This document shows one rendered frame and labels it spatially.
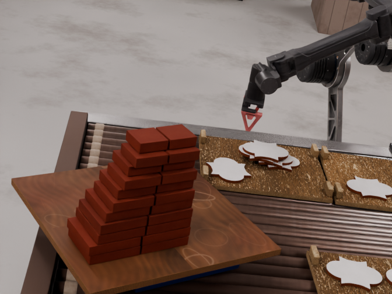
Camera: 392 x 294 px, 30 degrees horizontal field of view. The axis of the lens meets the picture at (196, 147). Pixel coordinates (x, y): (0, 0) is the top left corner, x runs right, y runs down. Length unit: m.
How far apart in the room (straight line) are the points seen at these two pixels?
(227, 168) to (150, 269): 0.75
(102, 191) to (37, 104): 3.39
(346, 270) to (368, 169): 0.67
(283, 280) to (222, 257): 0.24
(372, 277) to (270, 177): 0.55
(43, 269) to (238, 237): 0.47
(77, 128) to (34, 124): 2.25
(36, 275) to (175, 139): 0.46
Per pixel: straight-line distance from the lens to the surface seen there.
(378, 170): 2.56
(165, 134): 1.59
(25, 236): 3.58
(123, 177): 1.55
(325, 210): 2.27
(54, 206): 1.82
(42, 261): 1.78
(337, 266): 1.96
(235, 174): 2.29
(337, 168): 2.50
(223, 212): 1.88
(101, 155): 2.35
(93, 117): 2.61
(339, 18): 7.62
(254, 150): 2.40
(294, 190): 2.29
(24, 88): 5.19
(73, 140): 2.35
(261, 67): 2.31
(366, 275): 1.96
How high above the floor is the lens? 1.98
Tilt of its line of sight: 25 degrees down
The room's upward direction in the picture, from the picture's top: 9 degrees clockwise
